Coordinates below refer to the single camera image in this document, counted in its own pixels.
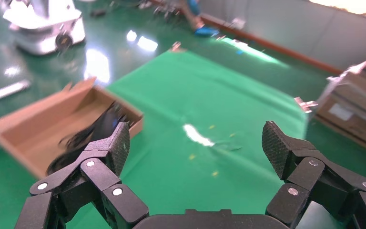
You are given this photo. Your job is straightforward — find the thin black cable bundle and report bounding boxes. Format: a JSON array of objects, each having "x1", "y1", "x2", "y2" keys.
[{"x1": 58, "y1": 128, "x2": 95, "y2": 151}]

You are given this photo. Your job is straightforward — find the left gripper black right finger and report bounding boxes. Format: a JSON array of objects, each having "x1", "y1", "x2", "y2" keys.
[{"x1": 261, "y1": 120, "x2": 366, "y2": 229}]

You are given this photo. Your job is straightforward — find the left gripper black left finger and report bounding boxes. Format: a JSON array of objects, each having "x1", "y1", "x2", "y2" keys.
[{"x1": 14, "y1": 121, "x2": 150, "y2": 229}]

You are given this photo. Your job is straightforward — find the blue floor object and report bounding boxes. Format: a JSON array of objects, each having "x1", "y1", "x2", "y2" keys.
[{"x1": 194, "y1": 25, "x2": 221, "y2": 38}]

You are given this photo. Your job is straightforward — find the thick black power cable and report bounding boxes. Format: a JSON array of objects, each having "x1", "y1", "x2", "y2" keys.
[{"x1": 45, "y1": 101, "x2": 130, "y2": 176}]

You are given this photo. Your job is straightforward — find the stacked cardboard cartons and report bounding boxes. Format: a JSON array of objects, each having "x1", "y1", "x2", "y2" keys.
[{"x1": 314, "y1": 23, "x2": 366, "y2": 159}]

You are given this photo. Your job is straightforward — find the open brown cardboard box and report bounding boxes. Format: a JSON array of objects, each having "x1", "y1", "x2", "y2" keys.
[{"x1": 0, "y1": 77, "x2": 144, "y2": 180}]

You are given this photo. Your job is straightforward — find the white wheeled background robot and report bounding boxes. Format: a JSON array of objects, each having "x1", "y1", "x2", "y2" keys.
[{"x1": 0, "y1": 0, "x2": 86, "y2": 57}]

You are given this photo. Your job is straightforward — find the green table cloth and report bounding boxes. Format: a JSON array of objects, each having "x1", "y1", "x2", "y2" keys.
[{"x1": 0, "y1": 47, "x2": 308, "y2": 229}]

